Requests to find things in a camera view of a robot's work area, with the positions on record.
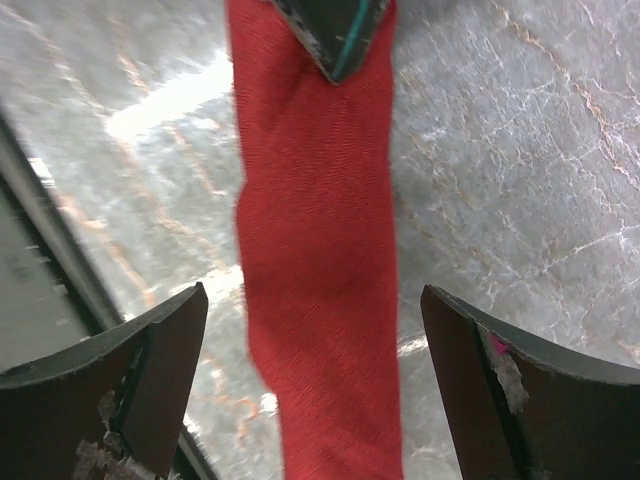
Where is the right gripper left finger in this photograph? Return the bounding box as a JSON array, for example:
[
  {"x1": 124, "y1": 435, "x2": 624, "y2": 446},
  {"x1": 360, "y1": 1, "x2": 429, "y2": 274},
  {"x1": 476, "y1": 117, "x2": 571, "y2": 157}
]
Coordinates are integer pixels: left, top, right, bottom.
[{"x1": 1, "y1": 283, "x2": 208, "y2": 479}]

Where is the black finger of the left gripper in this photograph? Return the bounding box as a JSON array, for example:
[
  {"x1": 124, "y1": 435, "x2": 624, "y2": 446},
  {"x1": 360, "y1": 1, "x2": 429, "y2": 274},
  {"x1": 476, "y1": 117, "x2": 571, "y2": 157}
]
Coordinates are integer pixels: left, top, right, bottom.
[{"x1": 273, "y1": 0, "x2": 390, "y2": 85}]

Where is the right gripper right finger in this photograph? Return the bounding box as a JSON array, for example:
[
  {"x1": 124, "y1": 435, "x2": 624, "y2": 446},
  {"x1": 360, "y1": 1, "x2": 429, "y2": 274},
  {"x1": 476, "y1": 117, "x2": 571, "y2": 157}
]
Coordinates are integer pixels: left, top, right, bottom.
[{"x1": 420, "y1": 285, "x2": 639, "y2": 479}]

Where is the dark red cloth napkin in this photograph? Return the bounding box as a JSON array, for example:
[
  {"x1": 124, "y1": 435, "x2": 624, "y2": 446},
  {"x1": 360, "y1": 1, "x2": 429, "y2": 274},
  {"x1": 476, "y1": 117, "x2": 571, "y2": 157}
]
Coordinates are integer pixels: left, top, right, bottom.
[{"x1": 227, "y1": 1, "x2": 403, "y2": 479}]

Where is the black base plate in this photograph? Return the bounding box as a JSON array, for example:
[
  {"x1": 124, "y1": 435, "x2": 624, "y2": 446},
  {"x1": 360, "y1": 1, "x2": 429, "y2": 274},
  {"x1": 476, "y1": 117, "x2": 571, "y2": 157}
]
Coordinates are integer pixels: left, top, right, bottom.
[{"x1": 1, "y1": 124, "x2": 214, "y2": 479}]

